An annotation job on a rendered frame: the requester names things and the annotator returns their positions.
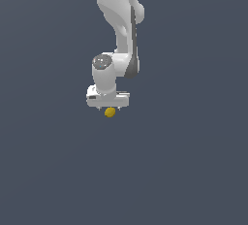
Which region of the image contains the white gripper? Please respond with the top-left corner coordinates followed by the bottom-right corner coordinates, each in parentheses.
top-left (85, 84), bottom-right (131, 112)

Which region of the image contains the small yellow rounded object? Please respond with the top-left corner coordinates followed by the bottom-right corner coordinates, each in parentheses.
top-left (104, 106), bottom-right (116, 118)

